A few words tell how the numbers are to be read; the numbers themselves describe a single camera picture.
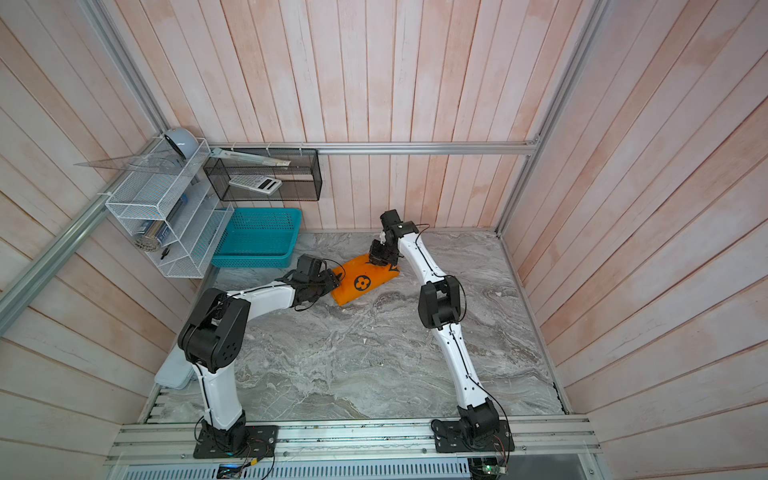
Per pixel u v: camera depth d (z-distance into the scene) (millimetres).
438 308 688
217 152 908
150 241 764
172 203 762
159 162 864
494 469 697
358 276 976
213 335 517
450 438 730
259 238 1186
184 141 839
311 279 796
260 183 983
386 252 931
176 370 848
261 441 730
